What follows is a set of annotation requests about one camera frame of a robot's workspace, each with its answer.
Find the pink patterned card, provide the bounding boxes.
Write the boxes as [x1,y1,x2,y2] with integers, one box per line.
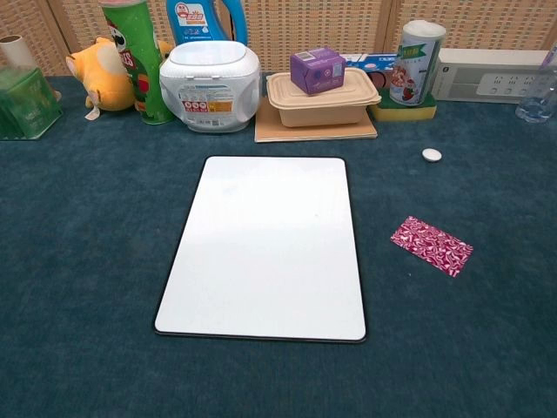
[390,215,474,279]

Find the white board black rim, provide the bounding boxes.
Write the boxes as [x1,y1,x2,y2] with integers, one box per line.
[152,155,368,345]

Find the beige lidded lunch box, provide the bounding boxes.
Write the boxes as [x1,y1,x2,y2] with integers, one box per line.
[265,69,382,129]

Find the white wet wipes tub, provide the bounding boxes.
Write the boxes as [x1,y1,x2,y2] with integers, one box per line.
[158,41,262,134]

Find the purple carton box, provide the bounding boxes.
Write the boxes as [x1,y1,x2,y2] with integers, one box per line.
[290,46,347,96]

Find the yellow green sponge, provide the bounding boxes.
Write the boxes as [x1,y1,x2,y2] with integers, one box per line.
[368,91,438,123]

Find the blue cookie snack box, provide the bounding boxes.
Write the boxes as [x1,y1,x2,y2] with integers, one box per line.
[367,71,393,91]

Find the blue white toothpaste box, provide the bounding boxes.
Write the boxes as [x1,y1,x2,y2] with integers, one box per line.
[339,52,399,74]

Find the woven wicker folding screen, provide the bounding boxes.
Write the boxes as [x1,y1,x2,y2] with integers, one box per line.
[0,0,557,78]

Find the white strawberry print canister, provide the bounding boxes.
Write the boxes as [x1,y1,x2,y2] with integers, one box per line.
[388,19,448,107]

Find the teal felt table cover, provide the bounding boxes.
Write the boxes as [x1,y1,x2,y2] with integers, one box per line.
[0,73,557,418]

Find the green Pringles can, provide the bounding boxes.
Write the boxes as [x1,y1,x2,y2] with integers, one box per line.
[98,0,176,126]

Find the blue detergent pump bottle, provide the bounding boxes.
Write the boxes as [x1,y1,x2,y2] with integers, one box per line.
[165,0,249,47]

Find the orange plush toy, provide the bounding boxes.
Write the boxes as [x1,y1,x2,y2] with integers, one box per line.
[65,37,175,121]

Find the white power strip box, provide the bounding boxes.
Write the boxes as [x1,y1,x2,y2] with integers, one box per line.
[430,47,554,105]

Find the green transparent tea box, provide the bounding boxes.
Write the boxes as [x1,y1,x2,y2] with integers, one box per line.
[0,65,64,141]

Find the clear plastic water bottle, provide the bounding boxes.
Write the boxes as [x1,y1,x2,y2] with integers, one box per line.
[515,41,557,125]

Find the cardboard paper tube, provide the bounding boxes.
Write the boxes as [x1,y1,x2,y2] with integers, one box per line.
[0,34,37,70]

